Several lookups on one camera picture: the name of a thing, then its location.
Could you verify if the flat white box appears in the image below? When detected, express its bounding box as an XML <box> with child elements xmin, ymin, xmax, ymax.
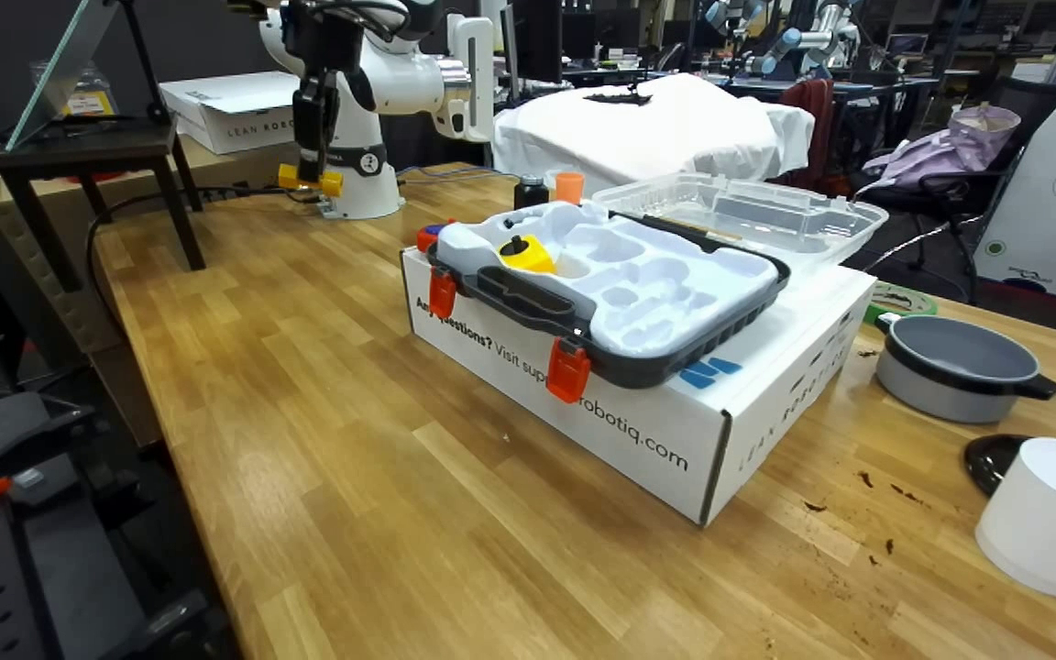
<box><xmin>158</xmin><ymin>71</ymin><xmax>313</xmax><ymax>156</ymax></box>

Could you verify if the grey pot with handle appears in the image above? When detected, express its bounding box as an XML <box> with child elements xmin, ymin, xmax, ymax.
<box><xmin>874</xmin><ymin>314</ymin><xmax>1056</xmax><ymax>429</ymax></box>

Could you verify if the yellow toy dumbbell bolt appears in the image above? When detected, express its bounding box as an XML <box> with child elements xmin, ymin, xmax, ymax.
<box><xmin>276</xmin><ymin>162</ymin><xmax>349</xmax><ymax>202</ymax></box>

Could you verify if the black round disc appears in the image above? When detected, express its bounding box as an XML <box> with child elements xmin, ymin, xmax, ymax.
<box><xmin>962</xmin><ymin>431</ymin><xmax>1035</xmax><ymax>501</ymax></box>

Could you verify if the small black cup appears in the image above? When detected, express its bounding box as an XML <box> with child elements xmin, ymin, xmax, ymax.
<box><xmin>511</xmin><ymin>178</ymin><xmax>553</xmax><ymax>211</ymax></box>

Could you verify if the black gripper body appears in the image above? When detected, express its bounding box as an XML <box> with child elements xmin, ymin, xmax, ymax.
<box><xmin>281</xmin><ymin>0</ymin><xmax>367</xmax><ymax>85</ymax></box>

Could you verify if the yellow toy tape measure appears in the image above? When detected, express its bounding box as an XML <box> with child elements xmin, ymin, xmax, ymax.
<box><xmin>499</xmin><ymin>230</ymin><xmax>561</xmax><ymax>279</ymax></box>

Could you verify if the black perforated rack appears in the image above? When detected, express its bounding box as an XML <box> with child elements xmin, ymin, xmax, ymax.
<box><xmin>0</xmin><ymin>390</ymin><xmax>247</xmax><ymax>660</ymax></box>

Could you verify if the small orange cup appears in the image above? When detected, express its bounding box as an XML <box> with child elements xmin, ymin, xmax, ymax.
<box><xmin>550</xmin><ymin>167</ymin><xmax>589</xmax><ymax>205</ymax></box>

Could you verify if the purple cloth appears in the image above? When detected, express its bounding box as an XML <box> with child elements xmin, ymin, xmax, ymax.
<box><xmin>858</xmin><ymin>101</ymin><xmax>1028</xmax><ymax>194</ymax></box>

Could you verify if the white cloth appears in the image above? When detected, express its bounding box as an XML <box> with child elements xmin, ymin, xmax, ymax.
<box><xmin>487</xmin><ymin>72</ymin><xmax>817</xmax><ymax>198</ymax></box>

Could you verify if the white cylindrical container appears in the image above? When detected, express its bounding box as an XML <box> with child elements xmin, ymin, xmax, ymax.
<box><xmin>973</xmin><ymin>436</ymin><xmax>1056</xmax><ymax>600</ymax></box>

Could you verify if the black stool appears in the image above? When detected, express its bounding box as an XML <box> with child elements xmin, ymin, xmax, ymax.
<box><xmin>0</xmin><ymin>114</ymin><xmax>210</xmax><ymax>297</ymax></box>

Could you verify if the grey toy tool box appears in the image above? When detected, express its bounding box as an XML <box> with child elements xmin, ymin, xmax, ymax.
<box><xmin>427</xmin><ymin>198</ymin><xmax>797</xmax><ymax>406</ymax></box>

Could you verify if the white cardboard box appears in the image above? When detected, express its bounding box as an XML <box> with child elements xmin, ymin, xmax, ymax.
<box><xmin>399</xmin><ymin>241</ymin><xmax>879</xmax><ymax>533</ymax></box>

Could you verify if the green packet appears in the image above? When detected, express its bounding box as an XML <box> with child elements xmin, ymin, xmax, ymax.
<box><xmin>861</xmin><ymin>281</ymin><xmax>944</xmax><ymax>331</ymax></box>

